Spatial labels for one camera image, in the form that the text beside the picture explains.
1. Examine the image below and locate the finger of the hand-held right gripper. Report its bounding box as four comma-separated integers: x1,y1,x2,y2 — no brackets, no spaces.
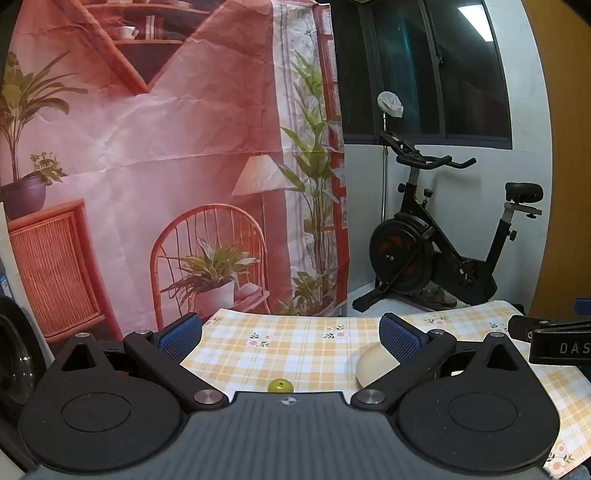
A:
508,299,591,365

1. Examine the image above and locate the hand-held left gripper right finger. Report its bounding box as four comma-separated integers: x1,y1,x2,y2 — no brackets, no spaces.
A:
351,313,534,409

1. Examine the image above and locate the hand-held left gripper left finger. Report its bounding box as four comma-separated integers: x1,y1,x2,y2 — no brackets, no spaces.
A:
46,313,230,411

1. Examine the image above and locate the beige plate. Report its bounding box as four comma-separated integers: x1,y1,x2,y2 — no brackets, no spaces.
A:
356,344,400,391

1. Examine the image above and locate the black exercise bike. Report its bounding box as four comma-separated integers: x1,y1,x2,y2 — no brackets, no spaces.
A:
353,131,544,312

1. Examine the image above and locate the plaid floral tablecloth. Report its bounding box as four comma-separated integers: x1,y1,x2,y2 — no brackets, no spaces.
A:
180,300,591,478

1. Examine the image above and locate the thin metal pole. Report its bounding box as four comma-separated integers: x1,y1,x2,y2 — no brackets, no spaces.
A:
381,115,389,217

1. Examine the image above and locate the washing machine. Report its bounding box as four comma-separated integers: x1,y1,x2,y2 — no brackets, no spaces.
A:
0,258,51,476

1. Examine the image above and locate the wooden door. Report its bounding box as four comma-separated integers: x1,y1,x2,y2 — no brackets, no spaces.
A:
522,0,591,319

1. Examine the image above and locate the white cloth cover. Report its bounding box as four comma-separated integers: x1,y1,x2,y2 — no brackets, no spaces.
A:
378,91,404,117

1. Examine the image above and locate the dark window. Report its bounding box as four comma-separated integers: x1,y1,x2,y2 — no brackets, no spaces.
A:
332,0,513,149

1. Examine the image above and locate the printed pink wall backdrop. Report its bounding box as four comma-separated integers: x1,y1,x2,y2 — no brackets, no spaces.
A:
0,0,354,344

